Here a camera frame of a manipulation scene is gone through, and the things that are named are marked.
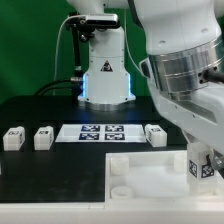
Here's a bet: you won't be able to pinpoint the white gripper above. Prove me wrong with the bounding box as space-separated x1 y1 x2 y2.
148 83 224 179

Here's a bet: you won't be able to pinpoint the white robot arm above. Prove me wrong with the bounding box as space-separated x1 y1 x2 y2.
66 0 224 170

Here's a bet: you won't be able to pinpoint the white square table top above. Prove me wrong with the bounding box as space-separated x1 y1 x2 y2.
105 150 224 200

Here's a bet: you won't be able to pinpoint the white marker tag sheet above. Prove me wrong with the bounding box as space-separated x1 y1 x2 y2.
56 124 146 143

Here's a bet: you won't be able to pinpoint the white cable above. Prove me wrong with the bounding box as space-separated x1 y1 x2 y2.
52 14 84 96

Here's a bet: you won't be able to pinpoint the black cables at base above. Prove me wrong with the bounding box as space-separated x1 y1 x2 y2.
33 77 84 98

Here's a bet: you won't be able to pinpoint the white front rail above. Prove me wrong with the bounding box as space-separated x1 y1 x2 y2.
0 201 224 224

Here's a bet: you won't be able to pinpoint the black camera on stand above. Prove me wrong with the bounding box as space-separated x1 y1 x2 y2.
66 13 120 43

